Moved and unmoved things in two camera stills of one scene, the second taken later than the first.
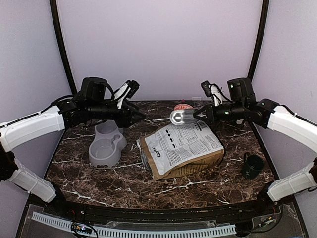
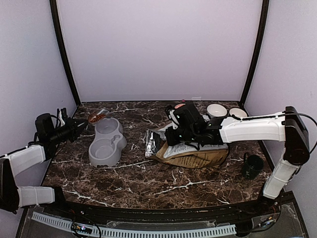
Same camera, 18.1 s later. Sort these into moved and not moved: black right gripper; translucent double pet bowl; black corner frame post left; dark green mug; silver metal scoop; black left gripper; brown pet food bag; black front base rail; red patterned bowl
Moved: brown pet food bag; silver metal scoop; black left gripper; black right gripper
Not moved: black corner frame post left; black front base rail; dark green mug; translucent double pet bowl; red patterned bowl
